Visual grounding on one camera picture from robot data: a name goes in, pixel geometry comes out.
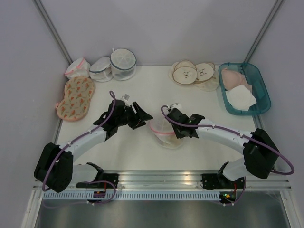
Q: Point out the beige round laundry bag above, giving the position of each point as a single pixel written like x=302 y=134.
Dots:
x=183 y=72
x=207 y=79

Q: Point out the white pink-zip mesh laundry bag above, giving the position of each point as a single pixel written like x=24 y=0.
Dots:
x=164 y=133

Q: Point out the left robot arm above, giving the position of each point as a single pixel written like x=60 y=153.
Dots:
x=56 y=169

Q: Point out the pink bra in basket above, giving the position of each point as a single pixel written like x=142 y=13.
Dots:
x=232 y=79

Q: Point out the aluminium frame post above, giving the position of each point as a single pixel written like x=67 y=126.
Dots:
x=266 y=25
x=52 y=29

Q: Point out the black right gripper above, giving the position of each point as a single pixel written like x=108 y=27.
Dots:
x=179 y=135

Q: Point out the aluminium mounting rail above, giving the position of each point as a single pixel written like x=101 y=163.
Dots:
x=185 y=180

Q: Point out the floral beige bra pouch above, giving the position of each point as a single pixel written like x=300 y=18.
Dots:
x=78 y=93

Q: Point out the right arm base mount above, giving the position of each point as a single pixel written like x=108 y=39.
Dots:
x=211 y=181

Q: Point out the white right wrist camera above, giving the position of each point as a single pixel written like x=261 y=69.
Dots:
x=175 y=105

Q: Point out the teal plastic basket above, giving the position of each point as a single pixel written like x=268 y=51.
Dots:
x=253 y=78

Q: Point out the beige round laundry bag front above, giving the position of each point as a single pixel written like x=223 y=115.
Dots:
x=183 y=72

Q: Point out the right aluminium frame post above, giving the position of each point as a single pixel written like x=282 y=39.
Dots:
x=266 y=25

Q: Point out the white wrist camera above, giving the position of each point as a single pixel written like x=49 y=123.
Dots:
x=175 y=105
x=125 y=98

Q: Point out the white blue-trim tall laundry bag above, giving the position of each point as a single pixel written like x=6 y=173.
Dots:
x=123 y=64

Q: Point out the white bra in basket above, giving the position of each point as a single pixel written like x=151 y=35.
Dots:
x=240 y=98

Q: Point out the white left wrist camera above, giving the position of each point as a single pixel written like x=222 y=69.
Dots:
x=125 y=98

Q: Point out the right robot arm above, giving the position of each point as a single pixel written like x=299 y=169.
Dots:
x=255 y=147

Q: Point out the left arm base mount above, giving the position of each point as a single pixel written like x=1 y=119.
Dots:
x=104 y=180

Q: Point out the beige round laundry bag rear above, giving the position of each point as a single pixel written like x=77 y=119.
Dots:
x=207 y=79

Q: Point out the white slotted cable duct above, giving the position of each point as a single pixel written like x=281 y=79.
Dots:
x=132 y=195

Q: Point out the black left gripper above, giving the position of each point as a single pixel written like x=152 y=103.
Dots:
x=139 y=118

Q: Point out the white pink-trim corner laundry bag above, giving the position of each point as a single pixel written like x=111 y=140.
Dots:
x=79 y=67

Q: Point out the white blue-trim flat laundry bag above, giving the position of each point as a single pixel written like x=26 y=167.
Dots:
x=100 y=71

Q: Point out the left aluminium frame post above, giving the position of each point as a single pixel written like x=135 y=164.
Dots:
x=52 y=29

